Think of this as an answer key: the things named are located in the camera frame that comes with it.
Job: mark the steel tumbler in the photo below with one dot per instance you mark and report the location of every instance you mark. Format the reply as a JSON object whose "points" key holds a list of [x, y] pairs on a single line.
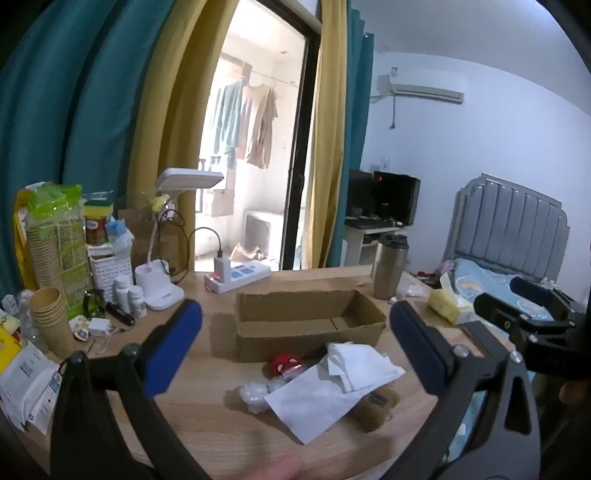
{"points": [[388, 272]]}

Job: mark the green pack of paper cups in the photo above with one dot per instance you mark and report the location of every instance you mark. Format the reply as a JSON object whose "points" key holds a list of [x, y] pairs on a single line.
{"points": [[60, 240]]}

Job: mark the clear bag of cotton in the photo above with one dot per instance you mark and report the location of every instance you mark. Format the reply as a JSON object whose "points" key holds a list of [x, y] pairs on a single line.
{"points": [[256, 394]]}

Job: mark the narrow yellow curtain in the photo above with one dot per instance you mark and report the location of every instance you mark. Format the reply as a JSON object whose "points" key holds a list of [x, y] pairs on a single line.
{"points": [[330, 138]]}

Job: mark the stack of brown paper cups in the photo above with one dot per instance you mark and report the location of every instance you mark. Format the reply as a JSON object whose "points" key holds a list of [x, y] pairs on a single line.
{"points": [[51, 318]]}

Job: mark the black computer monitor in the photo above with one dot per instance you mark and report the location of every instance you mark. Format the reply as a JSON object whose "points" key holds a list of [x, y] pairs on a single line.
{"points": [[397, 198]]}

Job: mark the yellow toy clip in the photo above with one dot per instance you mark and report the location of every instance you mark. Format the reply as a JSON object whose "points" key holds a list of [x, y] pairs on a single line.
{"points": [[160, 203]]}

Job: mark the red plush toy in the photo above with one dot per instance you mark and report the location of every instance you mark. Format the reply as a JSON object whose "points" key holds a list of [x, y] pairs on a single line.
{"points": [[286, 364]]}

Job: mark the grey padded headboard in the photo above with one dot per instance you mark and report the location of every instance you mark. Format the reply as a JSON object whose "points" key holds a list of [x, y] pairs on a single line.
{"points": [[508, 221]]}

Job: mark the white power adapter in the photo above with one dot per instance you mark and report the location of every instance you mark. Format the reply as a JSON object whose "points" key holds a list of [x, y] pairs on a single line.
{"points": [[99, 326]]}

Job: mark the person's left hand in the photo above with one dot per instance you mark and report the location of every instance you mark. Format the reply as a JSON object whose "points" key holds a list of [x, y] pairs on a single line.
{"points": [[268, 470]]}

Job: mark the cardboard box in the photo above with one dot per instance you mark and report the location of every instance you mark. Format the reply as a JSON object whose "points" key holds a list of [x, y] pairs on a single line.
{"points": [[286, 344]]}

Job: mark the hanging beige shirt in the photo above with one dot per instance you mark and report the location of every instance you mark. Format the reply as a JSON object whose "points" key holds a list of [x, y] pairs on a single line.
{"points": [[258, 124]]}

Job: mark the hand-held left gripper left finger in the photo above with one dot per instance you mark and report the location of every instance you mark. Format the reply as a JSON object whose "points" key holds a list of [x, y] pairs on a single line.
{"points": [[173, 346]]}

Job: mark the white computer desk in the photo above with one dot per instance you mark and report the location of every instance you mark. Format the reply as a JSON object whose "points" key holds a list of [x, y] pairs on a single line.
{"points": [[358, 244]]}

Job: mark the person's right hand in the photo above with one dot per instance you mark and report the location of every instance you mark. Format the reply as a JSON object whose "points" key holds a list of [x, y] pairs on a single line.
{"points": [[572, 393]]}

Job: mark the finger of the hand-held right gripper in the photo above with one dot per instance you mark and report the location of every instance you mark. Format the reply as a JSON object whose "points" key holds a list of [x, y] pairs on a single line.
{"points": [[503, 314], [531, 288]]}

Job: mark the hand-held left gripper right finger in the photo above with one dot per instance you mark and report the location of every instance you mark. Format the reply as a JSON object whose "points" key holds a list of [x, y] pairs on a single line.
{"points": [[415, 346]]}

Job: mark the white paper packets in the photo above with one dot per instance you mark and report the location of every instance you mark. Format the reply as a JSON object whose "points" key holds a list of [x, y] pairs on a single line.
{"points": [[27, 387]]}

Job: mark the balcony cardboard scrap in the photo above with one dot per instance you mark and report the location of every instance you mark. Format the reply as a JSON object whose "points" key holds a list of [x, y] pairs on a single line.
{"points": [[244, 253]]}

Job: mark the brown plush toy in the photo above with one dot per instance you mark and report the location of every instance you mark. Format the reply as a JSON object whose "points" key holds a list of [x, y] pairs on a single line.
{"points": [[369, 410]]}

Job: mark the yellow tissue pack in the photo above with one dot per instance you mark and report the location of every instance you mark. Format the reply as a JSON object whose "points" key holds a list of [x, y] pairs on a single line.
{"points": [[445, 302]]}

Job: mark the wide teal curtain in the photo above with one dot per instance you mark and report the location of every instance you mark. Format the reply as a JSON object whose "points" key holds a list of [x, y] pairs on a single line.
{"points": [[69, 92]]}

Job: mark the green black wristband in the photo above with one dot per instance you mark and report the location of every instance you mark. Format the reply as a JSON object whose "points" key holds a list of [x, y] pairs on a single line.
{"points": [[92, 302]]}

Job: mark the narrow teal curtain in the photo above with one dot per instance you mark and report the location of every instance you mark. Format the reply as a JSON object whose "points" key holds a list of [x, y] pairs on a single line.
{"points": [[358, 115]]}

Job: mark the white power strip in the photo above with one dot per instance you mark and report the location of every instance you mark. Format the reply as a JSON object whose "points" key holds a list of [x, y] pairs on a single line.
{"points": [[240, 277]]}

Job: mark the wall socket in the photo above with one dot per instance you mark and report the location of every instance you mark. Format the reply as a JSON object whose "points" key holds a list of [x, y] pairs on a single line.
{"points": [[384, 162]]}

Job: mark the white pill bottle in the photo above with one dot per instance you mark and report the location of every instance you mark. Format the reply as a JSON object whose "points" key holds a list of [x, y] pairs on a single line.
{"points": [[137, 302], [123, 293]]}

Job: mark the jar with yellow lid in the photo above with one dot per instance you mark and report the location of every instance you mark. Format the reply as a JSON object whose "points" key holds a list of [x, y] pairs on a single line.
{"points": [[97, 228]]}

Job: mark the black door frame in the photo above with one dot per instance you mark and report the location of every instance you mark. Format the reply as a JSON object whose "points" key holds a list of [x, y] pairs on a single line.
{"points": [[300, 161]]}

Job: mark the blue and white packets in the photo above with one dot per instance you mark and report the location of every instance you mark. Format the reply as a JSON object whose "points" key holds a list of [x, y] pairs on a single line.
{"points": [[119, 233]]}

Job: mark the white desk lamp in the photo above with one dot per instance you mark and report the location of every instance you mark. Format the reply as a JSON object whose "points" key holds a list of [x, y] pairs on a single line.
{"points": [[159, 286]]}

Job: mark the wide yellow curtain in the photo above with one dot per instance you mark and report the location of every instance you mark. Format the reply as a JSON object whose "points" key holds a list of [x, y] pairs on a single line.
{"points": [[171, 115]]}

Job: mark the white balcony appliance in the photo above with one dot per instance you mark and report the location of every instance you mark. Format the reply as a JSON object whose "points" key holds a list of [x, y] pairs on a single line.
{"points": [[261, 230]]}

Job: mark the white charger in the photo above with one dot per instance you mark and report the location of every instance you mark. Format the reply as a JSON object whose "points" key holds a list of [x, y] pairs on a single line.
{"points": [[220, 267]]}

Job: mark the black flashlight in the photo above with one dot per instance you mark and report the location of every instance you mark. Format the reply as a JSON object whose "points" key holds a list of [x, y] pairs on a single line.
{"points": [[121, 314]]}

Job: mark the white cloth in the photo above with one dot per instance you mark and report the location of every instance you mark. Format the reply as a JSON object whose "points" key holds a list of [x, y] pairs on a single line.
{"points": [[364, 364]]}

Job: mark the blue printed blanket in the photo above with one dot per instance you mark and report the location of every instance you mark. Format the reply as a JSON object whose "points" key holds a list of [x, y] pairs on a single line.
{"points": [[480, 281]]}

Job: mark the white tissue sheet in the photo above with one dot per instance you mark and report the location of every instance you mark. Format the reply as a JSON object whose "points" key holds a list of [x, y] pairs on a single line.
{"points": [[309, 401]]}

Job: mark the white plastic basket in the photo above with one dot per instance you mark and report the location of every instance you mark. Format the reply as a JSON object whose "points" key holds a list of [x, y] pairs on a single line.
{"points": [[111, 277]]}

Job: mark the yellow snack bag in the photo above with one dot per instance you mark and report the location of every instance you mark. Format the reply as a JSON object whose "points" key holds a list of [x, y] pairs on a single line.
{"points": [[21, 240]]}

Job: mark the black keyboard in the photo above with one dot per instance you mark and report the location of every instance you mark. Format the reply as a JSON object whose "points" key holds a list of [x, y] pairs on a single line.
{"points": [[369, 223]]}

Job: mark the white air conditioner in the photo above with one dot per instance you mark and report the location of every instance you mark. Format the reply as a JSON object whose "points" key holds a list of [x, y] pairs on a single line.
{"points": [[425, 87]]}

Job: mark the clear plastic bag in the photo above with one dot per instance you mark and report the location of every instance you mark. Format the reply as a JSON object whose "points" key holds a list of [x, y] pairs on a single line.
{"points": [[413, 290]]}

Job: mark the hanging teal shirt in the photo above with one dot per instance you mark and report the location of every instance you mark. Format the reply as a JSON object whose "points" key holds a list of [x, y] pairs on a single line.
{"points": [[228, 120]]}

